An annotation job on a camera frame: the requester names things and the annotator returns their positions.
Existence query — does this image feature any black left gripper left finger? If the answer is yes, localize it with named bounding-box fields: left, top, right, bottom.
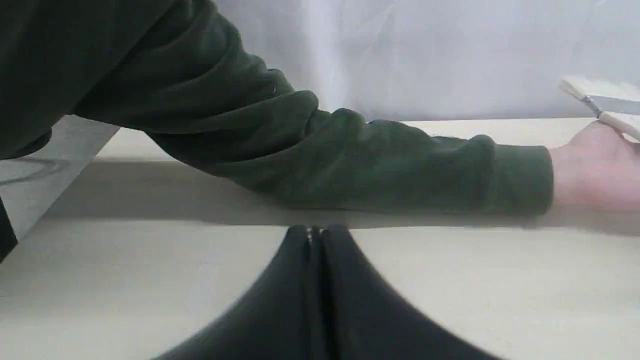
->
left=158, top=225, right=313, bottom=360

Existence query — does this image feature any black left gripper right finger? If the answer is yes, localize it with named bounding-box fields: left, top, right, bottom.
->
left=312, top=225, right=495, bottom=360

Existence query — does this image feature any wooden paint brush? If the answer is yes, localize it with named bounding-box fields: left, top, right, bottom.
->
left=559, top=75, right=640, bottom=141

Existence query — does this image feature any dark green sleeved forearm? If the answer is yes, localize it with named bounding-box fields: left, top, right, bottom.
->
left=0, top=0, right=553, bottom=215

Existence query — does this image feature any bare open human hand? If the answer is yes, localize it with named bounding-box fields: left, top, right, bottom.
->
left=549, top=121, right=640, bottom=212

